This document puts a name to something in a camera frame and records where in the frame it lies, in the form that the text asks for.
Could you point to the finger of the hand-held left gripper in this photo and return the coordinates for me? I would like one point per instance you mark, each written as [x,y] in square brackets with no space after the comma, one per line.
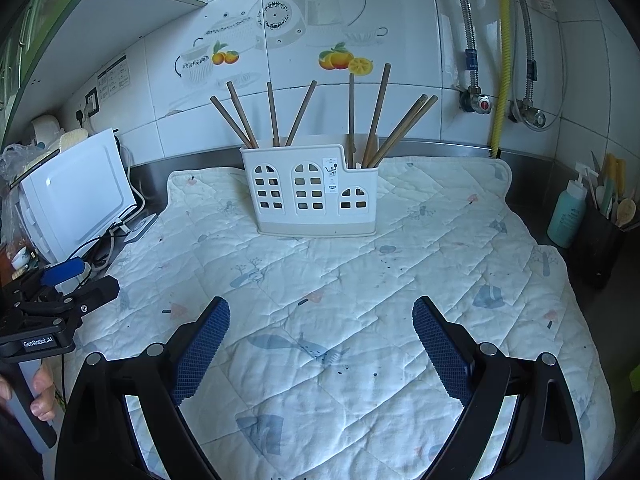
[62,271]
[97,294]

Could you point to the black utensil holder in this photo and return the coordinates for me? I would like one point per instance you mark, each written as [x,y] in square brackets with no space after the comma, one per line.
[597,250]

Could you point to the wall cabinet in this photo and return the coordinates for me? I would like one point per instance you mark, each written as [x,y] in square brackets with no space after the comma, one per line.
[75,20]

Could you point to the metal water valve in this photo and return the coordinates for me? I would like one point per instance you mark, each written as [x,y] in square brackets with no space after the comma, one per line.
[527,112]

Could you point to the wooden spoon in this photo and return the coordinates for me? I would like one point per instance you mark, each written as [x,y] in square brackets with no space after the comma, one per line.
[625,212]

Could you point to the white plastic chopstick holder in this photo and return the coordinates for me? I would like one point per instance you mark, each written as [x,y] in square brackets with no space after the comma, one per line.
[300,220]

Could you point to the clear plastic bag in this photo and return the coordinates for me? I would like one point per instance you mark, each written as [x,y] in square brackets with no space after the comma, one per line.
[17,162]

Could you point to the white microwave oven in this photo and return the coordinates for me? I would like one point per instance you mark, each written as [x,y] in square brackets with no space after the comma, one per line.
[80,200]

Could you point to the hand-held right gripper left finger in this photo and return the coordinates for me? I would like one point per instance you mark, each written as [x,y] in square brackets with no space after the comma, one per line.
[200,345]

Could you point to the white wall socket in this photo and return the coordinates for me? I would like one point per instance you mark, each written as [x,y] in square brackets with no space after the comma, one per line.
[92,102]

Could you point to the white spatula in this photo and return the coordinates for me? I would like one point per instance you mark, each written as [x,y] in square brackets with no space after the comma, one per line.
[604,200]

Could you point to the pale yellow sponge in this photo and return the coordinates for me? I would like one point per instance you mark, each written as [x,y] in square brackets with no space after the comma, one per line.
[74,140]

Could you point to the metal valve red knob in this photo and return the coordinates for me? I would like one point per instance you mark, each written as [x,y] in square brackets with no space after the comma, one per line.
[477,101]

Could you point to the person's left hand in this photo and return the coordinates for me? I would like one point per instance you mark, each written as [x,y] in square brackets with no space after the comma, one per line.
[44,395]

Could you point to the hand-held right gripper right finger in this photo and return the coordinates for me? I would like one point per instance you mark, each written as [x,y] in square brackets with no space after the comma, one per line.
[442,350]

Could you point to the wall label sticker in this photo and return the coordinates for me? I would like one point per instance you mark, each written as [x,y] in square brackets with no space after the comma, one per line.
[114,79]

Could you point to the white quilted mat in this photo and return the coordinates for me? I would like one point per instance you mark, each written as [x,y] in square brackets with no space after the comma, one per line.
[320,285]

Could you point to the bunch of wooden chopsticks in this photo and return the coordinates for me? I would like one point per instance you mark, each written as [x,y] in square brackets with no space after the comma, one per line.
[352,115]

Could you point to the teal pump bottle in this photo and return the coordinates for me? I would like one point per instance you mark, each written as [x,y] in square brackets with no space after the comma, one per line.
[567,220]

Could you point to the small white cup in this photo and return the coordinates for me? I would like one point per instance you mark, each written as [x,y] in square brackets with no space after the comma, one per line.
[22,259]

